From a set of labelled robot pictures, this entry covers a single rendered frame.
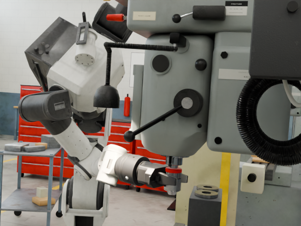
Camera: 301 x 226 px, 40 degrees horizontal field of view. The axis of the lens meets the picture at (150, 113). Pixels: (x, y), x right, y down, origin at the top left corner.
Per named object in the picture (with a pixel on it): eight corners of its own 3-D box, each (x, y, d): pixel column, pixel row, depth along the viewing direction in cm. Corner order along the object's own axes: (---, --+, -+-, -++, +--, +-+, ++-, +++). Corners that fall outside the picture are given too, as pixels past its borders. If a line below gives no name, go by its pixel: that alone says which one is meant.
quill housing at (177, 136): (131, 154, 107) (139, 31, 105) (152, 145, 127) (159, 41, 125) (204, 162, 102) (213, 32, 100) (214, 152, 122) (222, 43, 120)
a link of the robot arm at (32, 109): (40, 135, 146) (16, 108, 139) (53, 117, 152) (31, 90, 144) (62, 135, 140) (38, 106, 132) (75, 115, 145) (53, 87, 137)
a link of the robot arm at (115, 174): (128, 150, 122) (101, 145, 129) (116, 185, 119) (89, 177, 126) (148, 161, 130) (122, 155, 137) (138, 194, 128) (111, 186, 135)
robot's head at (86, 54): (76, 68, 140) (73, 52, 132) (79, 44, 145) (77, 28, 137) (96, 69, 140) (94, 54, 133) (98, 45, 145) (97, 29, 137)
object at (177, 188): (179, 188, 118) (181, 170, 117) (181, 192, 113) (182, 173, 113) (163, 187, 117) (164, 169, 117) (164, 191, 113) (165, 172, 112)
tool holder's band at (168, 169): (181, 170, 117) (181, 167, 117) (182, 173, 113) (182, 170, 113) (164, 169, 117) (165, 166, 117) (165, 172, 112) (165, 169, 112)
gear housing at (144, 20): (124, 29, 104) (126, -11, 104) (150, 41, 128) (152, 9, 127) (260, 32, 95) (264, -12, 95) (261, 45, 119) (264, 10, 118)
